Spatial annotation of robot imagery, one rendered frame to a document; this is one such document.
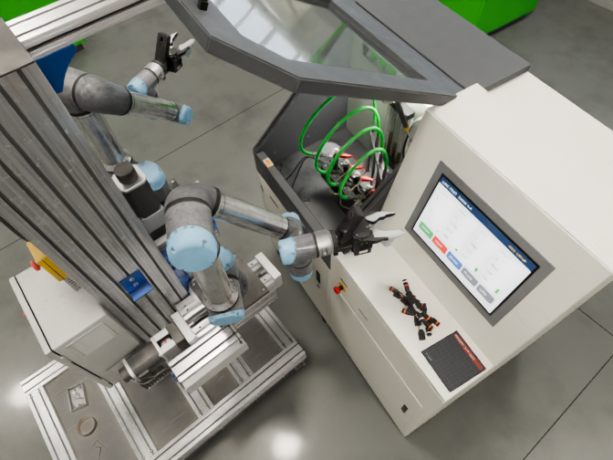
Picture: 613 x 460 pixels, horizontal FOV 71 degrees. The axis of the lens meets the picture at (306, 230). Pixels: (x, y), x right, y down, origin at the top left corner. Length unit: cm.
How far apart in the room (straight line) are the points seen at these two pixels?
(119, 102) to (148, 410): 157
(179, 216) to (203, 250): 10
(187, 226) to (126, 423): 162
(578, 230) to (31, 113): 131
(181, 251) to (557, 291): 101
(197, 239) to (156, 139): 279
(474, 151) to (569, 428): 184
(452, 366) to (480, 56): 112
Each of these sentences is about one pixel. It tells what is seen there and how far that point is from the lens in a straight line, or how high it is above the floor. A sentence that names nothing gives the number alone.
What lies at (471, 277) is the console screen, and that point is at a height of 120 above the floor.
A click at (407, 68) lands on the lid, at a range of 159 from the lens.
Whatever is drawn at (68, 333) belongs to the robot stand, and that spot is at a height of 123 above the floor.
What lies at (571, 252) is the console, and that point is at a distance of 133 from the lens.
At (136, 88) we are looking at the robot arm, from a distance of 183.
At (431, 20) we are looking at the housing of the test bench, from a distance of 197.
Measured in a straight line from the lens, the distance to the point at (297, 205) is 194.
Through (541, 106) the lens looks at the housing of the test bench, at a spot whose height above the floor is 147.
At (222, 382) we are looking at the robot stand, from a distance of 244.
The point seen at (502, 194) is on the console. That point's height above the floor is 150.
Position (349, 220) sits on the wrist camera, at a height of 152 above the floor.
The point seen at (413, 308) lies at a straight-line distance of 167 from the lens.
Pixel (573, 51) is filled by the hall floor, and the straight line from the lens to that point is 485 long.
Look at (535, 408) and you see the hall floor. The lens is 281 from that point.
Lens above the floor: 253
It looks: 58 degrees down
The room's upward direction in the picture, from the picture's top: 4 degrees counter-clockwise
